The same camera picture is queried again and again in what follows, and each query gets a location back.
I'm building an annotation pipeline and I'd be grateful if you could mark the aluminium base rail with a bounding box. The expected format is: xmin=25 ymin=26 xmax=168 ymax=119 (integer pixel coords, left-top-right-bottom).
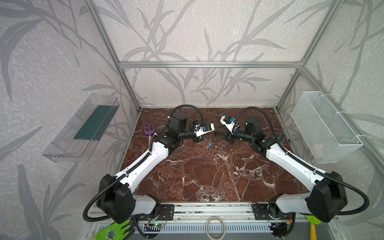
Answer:
xmin=86 ymin=201 xmax=316 ymax=240

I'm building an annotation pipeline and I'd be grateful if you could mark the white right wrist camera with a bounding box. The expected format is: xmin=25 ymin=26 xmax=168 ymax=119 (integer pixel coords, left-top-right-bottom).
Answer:
xmin=220 ymin=115 xmax=239 ymax=135

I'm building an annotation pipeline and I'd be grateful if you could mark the white wire mesh basket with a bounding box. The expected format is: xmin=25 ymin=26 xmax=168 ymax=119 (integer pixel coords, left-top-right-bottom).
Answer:
xmin=291 ymin=91 xmax=364 ymax=164

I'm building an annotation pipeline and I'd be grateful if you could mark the steel perforated key holder plate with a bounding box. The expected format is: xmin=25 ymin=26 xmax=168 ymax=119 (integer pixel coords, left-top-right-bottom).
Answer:
xmin=214 ymin=131 xmax=223 ymax=143

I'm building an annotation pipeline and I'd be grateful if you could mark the green black work glove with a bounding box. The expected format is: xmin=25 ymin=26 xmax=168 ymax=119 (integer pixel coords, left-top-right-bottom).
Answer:
xmin=92 ymin=219 xmax=136 ymax=240

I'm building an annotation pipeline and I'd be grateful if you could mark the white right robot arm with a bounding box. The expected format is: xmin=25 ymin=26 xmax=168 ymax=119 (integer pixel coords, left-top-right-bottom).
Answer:
xmin=220 ymin=116 xmax=348 ymax=223

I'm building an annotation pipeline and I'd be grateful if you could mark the grey cable loop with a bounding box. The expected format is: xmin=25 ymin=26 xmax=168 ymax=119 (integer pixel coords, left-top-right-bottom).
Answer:
xmin=206 ymin=216 xmax=227 ymax=240

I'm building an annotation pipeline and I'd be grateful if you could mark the clear plastic wall shelf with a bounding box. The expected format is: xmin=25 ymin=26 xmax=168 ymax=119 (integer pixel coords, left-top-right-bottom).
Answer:
xmin=43 ymin=94 xmax=120 ymax=163

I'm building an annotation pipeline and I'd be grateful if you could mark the green yellow toy shovel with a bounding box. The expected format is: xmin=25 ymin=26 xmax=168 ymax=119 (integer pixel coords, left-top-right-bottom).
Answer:
xmin=306 ymin=215 xmax=322 ymax=240

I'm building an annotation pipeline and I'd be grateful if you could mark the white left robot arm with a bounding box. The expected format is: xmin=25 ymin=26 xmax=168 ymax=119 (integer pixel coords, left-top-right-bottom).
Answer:
xmin=96 ymin=112 xmax=215 ymax=224

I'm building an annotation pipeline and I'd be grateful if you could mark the purple pink garden fork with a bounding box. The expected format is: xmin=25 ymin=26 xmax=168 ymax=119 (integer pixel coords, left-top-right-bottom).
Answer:
xmin=143 ymin=123 xmax=156 ymax=145

